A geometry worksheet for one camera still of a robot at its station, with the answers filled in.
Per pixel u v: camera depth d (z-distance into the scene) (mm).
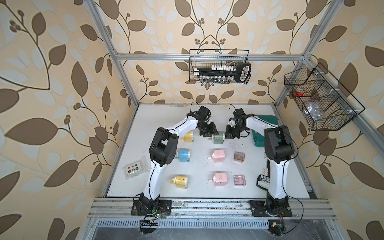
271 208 656
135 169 845
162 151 560
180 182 755
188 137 956
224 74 861
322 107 735
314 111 703
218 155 862
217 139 937
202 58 912
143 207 662
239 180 839
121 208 757
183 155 851
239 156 917
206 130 848
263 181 819
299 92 807
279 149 565
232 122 961
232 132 900
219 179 768
